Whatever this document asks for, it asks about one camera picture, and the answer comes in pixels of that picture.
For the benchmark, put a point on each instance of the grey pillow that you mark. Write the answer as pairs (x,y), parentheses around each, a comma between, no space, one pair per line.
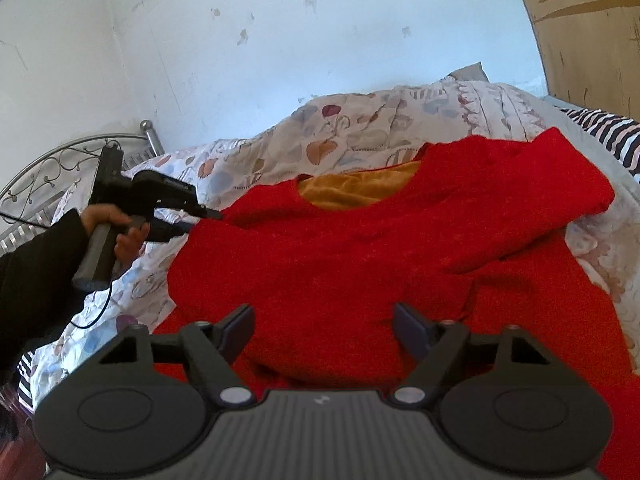
(470,72)

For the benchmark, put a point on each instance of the metal bed headboard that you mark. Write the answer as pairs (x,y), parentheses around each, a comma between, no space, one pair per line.
(55,165)

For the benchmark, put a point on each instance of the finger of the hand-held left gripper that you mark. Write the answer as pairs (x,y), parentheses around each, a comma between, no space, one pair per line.
(209,212)
(167,230)

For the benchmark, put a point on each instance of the red knitted sweater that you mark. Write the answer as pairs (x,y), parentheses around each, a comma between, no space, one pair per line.
(380,260)

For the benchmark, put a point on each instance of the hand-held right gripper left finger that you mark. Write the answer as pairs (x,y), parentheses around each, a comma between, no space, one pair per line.
(238,331)

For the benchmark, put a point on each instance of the black white striped sheet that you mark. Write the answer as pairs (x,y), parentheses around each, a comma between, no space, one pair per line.
(607,132)

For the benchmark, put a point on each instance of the printed white quilt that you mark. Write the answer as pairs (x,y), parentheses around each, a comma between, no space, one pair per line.
(350,125)

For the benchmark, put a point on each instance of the wooden board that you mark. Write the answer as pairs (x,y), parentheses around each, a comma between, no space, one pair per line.
(585,30)

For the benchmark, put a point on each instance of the person's left hand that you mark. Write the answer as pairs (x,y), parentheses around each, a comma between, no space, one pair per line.
(106,215)

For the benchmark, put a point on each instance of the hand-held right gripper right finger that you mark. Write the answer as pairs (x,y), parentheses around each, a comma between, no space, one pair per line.
(413,327)

